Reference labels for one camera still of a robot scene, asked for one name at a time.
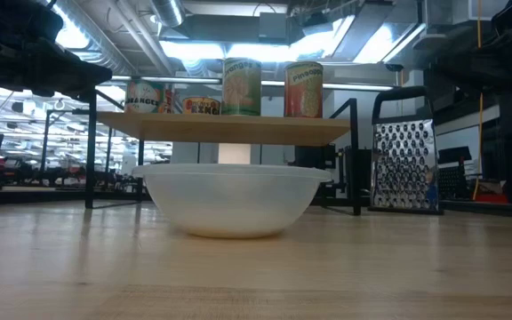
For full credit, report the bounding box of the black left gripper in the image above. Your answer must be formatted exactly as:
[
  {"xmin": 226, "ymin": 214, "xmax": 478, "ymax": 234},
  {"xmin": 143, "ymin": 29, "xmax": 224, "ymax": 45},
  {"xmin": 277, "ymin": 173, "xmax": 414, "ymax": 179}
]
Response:
[{"xmin": 15, "ymin": 44, "xmax": 113, "ymax": 100}]

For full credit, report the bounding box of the short green oranges can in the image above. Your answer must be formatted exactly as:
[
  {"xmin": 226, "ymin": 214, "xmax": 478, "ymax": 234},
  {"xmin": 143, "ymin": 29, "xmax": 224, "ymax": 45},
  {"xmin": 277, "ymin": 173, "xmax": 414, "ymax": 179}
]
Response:
[{"xmin": 124, "ymin": 79, "xmax": 167, "ymax": 115}]

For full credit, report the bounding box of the short yellow pineapple rings can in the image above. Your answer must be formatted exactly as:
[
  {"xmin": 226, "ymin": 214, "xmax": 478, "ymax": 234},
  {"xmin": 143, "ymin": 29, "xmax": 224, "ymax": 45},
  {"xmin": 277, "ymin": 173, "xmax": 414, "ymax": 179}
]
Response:
[{"xmin": 181, "ymin": 96, "xmax": 222, "ymax": 116}]

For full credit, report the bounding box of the tall green oranges can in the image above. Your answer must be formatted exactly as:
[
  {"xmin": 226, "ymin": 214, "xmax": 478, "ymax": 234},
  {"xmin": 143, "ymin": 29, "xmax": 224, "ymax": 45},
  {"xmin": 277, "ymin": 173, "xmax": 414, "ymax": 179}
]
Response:
[{"xmin": 221, "ymin": 57, "xmax": 263, "ymax": 117}]

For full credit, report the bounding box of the tall pineapple can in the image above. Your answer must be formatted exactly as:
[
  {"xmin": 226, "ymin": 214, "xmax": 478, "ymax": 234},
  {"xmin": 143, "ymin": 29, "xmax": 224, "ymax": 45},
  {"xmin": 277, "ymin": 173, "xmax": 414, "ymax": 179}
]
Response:
[{"xmin": 283, "ymin": 60, "xmax": 324, "ymax": 119}]

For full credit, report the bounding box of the long ceiling light strip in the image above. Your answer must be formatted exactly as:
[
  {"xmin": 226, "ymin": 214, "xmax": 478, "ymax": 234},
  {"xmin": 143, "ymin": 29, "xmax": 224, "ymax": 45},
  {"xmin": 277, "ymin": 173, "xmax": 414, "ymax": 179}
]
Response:
[{"xmin": 108, "ymin": 74, "xmax": 395, "ymax": 92}]

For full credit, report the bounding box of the translucent plastic bowl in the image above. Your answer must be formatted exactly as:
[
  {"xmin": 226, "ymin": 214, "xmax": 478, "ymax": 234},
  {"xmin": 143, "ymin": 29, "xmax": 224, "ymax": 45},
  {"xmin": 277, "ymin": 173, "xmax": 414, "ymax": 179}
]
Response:
[{"xmin": 132, "ymin": 162, "xmax": 333, "ymax": 239}]

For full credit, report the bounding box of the metal box grater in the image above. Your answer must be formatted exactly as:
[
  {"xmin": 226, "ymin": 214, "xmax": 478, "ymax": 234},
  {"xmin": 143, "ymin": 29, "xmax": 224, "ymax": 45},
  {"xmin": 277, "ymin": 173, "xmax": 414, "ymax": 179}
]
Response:
[{"xmin": 368, "ymin": 85, "xmax": 444, "ymax": 216}]

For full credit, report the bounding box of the black office chair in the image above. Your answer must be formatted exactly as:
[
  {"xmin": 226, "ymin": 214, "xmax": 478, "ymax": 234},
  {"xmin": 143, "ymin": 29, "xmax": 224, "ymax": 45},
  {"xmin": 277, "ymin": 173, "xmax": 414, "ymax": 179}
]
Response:
[{"xmin": 436, "ymin": 146, "xmax": 474, "ymax": 202}]

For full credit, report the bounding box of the wooden shelf with black frame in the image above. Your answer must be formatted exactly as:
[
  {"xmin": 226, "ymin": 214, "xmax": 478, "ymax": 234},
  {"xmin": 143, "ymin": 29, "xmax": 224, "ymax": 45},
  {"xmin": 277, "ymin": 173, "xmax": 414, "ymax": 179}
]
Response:
[{"xmin": 71, "ymin": 88, "xmax": 364, "ymax": 217}]

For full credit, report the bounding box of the silver ventilation duct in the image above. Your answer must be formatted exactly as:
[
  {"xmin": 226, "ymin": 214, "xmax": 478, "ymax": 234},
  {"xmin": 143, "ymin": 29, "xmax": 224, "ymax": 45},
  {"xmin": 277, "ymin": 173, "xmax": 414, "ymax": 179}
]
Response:
[{"xmin": 148, "ymin": 0, "xmax": 187, "ymax": 28}]

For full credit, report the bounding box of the yellow hanging cable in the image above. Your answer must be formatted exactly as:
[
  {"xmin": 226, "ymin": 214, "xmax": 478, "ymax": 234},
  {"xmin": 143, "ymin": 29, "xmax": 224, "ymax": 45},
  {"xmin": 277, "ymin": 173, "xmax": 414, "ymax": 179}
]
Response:
[{"xmin": 471, "ymin": 0, "xmax": 484, "ymax": 202}]

